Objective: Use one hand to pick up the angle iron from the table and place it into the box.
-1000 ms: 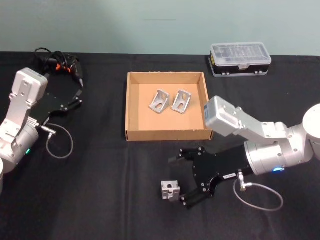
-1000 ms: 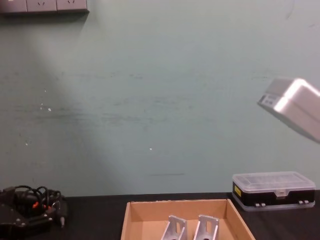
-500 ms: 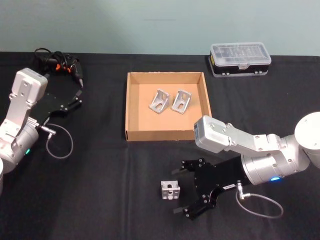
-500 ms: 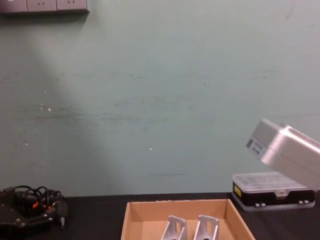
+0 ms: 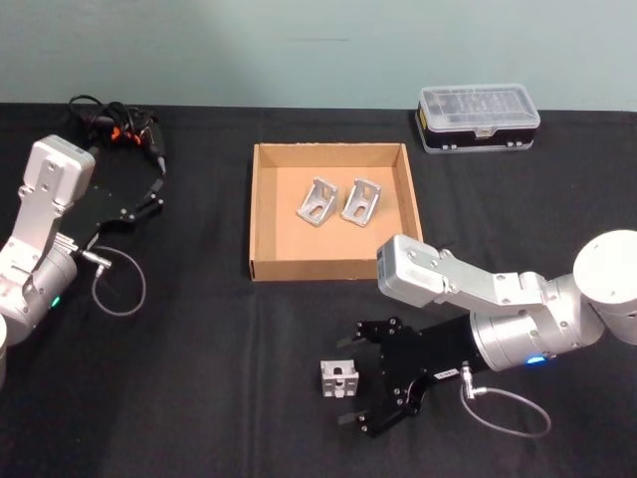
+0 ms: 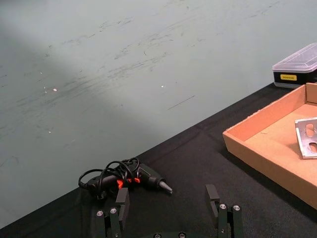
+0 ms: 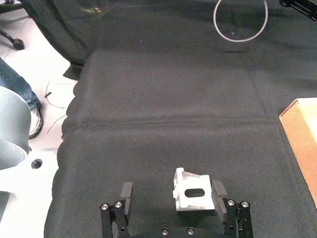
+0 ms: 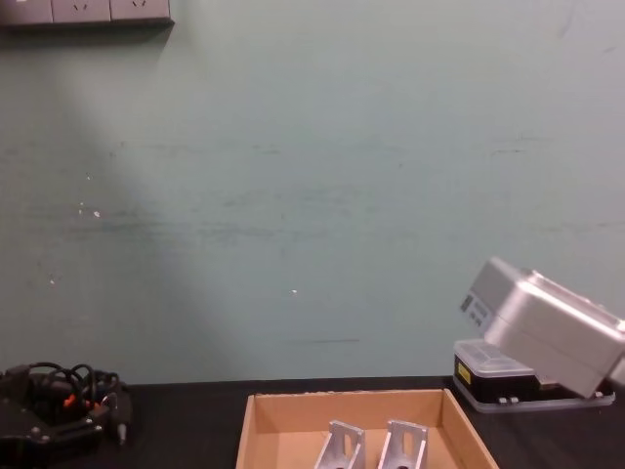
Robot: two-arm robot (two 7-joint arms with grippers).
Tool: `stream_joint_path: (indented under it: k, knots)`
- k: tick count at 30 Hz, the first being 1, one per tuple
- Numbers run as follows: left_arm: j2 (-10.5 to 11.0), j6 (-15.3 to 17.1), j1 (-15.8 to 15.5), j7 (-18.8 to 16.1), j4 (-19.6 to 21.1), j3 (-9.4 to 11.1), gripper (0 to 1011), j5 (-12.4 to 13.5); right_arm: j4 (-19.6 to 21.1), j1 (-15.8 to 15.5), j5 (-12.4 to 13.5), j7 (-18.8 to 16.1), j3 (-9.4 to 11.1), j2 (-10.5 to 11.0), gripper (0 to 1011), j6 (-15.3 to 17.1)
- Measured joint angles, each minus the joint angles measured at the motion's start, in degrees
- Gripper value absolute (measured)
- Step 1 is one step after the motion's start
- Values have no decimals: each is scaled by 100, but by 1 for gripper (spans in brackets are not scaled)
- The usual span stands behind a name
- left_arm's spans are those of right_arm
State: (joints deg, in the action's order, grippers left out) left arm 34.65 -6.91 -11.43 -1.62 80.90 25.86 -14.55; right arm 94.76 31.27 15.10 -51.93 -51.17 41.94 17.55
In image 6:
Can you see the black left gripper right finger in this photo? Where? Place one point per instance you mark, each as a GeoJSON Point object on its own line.
{"type": "Point", "coordinates": [224, 215]}

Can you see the black table cloth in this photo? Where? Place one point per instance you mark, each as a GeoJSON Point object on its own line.
{"type": "Point", "coordinates": [188, 178]}

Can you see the silver metal angle bracket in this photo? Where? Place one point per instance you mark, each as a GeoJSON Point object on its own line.
{"type": "Point", "coordinates": [306, 137]}

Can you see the shallow brown cardboard tray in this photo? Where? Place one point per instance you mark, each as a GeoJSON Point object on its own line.
{"type": "Point", "coordinates": [275, 138]}

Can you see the clear plastic case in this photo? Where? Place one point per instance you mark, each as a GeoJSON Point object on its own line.
{"type": "Point", "coordinates": [296, 68]}

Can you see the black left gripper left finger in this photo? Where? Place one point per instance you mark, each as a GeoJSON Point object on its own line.
{"type": "Point", "coordinates": [122, 203]}

